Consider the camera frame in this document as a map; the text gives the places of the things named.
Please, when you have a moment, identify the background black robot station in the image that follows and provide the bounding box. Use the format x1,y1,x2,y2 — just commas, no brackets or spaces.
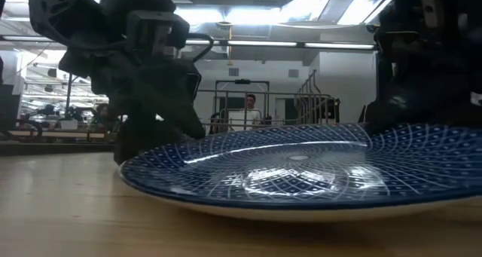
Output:
37,72,114,134

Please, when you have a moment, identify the grey wire dish rack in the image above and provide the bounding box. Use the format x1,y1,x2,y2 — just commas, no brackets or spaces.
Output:
195,69,342,135

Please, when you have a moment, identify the person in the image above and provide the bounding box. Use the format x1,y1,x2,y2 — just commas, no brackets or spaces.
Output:
227,93,263,132
209,112,224,136
93,102,114,132

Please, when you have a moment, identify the background black metal frame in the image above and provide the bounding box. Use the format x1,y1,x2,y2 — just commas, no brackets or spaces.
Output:
214,78,271,132

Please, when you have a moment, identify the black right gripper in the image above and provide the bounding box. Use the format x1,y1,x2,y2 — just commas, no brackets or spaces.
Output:
362,23,482,136

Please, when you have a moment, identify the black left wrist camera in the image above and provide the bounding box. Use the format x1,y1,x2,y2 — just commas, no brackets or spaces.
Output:
125,10,191,50

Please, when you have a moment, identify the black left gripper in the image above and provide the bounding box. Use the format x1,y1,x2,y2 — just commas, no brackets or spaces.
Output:
59,41,206,164

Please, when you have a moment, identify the ceiling light strip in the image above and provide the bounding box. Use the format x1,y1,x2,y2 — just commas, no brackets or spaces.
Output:
184,39,377,50

